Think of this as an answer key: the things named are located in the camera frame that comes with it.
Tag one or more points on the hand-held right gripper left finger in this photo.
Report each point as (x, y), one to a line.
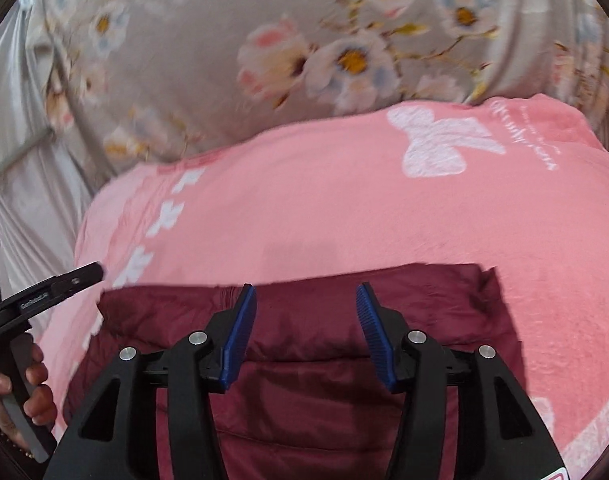
(239, 335)

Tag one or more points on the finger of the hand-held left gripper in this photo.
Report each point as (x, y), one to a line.
(79, 277)

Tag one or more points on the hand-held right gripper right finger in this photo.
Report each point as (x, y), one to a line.
(374, 335)

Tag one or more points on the maroon puffer jacket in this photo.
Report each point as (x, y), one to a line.
(309, 360)

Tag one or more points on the person's left hand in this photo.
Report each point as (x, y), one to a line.
(37, 400)

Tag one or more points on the grey satin curtain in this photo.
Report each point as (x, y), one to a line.
(29, 185)

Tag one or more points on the pink printed blanket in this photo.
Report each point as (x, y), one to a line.
(359, 200)

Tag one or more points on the grey floral quilt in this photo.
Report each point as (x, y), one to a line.
(209, 35)

